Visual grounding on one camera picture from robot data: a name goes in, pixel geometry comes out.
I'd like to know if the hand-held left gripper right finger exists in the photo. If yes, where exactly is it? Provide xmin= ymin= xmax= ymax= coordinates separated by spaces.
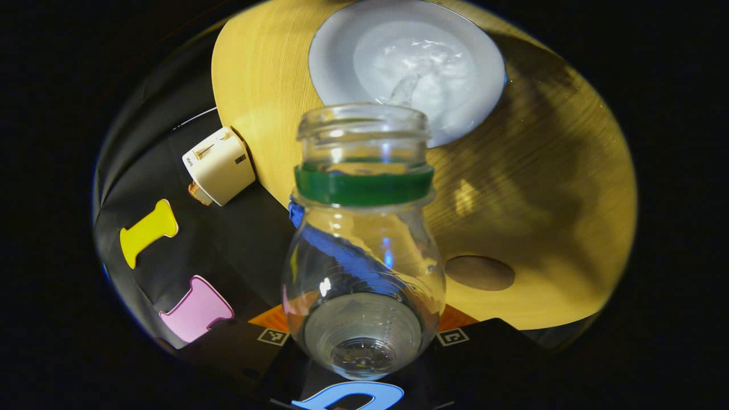
xmin=398 ymin=304 xmax=571 ymax=403

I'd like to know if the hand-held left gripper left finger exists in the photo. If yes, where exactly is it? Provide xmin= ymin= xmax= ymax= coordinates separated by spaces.
xmin=170 ymin=304 xmax=312 ymax=400

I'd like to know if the round brown coaster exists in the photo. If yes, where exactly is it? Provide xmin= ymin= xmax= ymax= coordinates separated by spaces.
xmin=444 ymin=255 xmax=517 ymax=292

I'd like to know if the clear plastic water bottle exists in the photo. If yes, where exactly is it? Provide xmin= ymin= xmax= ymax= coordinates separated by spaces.
xmin=281 ymin=102 xmax=447 ymax=382

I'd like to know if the white teacup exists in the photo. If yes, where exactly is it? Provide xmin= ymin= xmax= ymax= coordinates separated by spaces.
xmin=308 ymin=0 xmax=508 ymax=149

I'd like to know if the blue folded towel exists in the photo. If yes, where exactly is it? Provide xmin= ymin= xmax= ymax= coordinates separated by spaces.
xmin=287 ymin=196 xmax=306 ymax=229

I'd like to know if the toast slice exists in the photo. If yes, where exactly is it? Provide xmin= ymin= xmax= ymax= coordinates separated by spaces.
xmin=187 ymin=181 xmax=214 ymax=207

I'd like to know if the white toaster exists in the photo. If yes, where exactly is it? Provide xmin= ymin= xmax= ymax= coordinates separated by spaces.
xmin=182 ymin=126 xmax=257 ymax=207

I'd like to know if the black backdrop cloth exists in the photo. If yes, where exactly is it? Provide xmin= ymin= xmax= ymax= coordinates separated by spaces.
xmin=91 ymin=17 xmax=599 ymax=410

